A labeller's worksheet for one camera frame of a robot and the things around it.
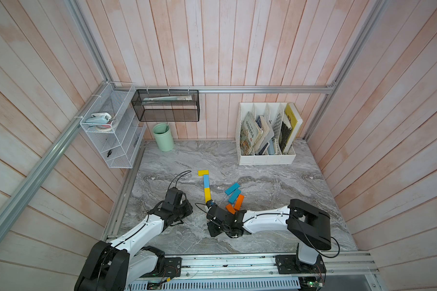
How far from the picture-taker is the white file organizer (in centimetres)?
103

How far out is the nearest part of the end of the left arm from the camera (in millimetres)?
632

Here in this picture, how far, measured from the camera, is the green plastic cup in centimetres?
108
